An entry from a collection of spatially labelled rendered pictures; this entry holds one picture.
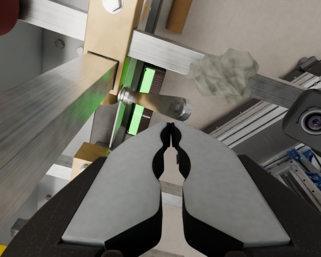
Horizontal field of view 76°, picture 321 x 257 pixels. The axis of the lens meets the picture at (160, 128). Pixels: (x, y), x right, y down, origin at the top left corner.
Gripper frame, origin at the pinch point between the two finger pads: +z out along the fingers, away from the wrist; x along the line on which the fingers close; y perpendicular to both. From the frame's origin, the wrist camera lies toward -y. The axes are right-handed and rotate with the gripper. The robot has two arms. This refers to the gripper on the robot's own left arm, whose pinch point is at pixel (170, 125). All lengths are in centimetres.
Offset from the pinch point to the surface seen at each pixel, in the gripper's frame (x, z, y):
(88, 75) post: -7.0, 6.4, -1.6
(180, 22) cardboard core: 5, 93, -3
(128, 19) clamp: -4.3, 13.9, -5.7
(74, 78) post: -7.5, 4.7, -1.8
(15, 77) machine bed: -31.0, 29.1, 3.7
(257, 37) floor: 44, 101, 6
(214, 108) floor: 26, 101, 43
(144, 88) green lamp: -5.4, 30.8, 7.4
